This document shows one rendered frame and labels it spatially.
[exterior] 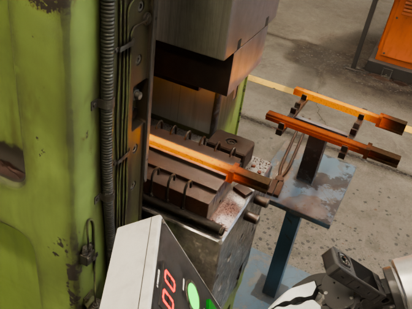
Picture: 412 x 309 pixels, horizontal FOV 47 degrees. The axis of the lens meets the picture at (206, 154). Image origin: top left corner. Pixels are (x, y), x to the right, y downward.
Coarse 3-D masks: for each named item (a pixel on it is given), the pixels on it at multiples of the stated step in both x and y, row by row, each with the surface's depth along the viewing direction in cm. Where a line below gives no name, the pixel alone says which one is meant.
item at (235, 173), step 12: (156, 144) 126; (168, 144) 126; (192, 156) 123; (204, 156) 124; (216, 168) 121; (228, 168) 121; (240, 168) 121; (228, 180) 120; (240, 180) 120; (252, 180) 118; (264, 180) 118; (264, 192) 118
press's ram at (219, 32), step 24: (168, 0) 86; (192, 0) 84; (216, 0) 82; (240, 0) 83; (264, 0) 97; (168, 24) 88; (192, 24) 86; (216, 24) 84; (240, 24) 88; (264, 24) 103; (192, 48) 88; (216, 48) 86
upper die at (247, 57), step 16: (160, 48) 97; (176, 48) 96; (240, 48) 93; (256, 48) 104; (160, 64) 99; (176, 64) 98; (192, 64) 96; (208, 64) 94; (224, 64) 93; (240, 64) 97; (256, 64) 108; (192, 80) 98; (208, 80) 96; (224, 80) 94; (240, 80) 101
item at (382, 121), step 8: (296, 88) 175; (312, 96) 172; (320, 96) 172; (328, 104) 171; (336, 104) 169; (344, 104) 169; (352, 112) 168; (360, 112) 166; (368, 112) 167; (368, 120) 166; (376, 120) 165; (384, 120) 164; (392, 120) 162; (400, 120) 163; (384, 128) 165; (392, 128) 164; (400, 128) 163
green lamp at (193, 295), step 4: (192, 284) 79; (188, 288) 77; (192, 288) 78; (188, 292) 76; (192, 292) 77; (196, 292) 79; (192, 296) 77; (196, 296) 79; (192, 300) 76; (196, 300) 78; (192, 304) 76; (196, 304) 77; (196, 308) 77
